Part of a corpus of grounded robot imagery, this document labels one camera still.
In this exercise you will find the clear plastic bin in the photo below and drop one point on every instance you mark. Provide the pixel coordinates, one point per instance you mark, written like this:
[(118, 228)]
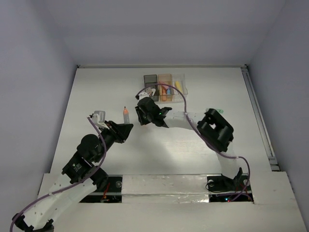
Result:
[(181, 78)]

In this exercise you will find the orange utility knife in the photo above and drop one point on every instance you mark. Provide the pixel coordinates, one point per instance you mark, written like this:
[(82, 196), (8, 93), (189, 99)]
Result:
[(164, 95)]

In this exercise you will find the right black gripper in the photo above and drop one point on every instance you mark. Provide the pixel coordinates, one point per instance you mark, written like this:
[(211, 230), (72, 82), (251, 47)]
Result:
[(143, 120)]

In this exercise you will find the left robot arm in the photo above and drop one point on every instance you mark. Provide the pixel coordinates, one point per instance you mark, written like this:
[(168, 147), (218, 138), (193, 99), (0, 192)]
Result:
[(81, 176)]

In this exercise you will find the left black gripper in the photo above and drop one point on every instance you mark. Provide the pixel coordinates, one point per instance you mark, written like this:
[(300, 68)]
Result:
[(116, 132)]

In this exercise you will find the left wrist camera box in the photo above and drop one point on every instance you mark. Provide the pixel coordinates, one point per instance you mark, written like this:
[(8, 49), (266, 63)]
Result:
[(98, 119)]

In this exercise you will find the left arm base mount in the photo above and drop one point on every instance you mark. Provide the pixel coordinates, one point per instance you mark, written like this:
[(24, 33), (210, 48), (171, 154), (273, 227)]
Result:
[(112, 193)]

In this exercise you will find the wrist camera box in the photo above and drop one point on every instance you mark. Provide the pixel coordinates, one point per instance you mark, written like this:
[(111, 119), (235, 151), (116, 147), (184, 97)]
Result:
[(98, 119), (141, 95)]

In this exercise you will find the smoky grey plastic bin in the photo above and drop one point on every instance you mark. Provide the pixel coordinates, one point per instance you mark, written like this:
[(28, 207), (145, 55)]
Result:
[(150, 81)]

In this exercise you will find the pink correction tape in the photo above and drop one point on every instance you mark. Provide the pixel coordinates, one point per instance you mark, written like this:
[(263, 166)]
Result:
[(150, 91)]

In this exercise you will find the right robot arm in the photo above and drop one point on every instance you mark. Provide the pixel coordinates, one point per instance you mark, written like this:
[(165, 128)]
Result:
[(210, 126)]

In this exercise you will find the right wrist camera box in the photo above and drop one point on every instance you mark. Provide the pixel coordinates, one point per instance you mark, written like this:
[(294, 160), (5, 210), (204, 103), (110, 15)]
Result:
[(141, 95)]

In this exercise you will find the aluminium side rail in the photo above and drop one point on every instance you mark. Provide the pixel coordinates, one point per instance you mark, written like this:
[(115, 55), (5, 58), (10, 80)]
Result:
[(260, 121)]

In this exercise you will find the orange highlighter pen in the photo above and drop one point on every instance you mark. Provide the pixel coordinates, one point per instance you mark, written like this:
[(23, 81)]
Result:
[(126, 116)]

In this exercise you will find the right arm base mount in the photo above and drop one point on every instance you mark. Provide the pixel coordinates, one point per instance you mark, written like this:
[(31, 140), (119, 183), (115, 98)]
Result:
[(222, 189)]

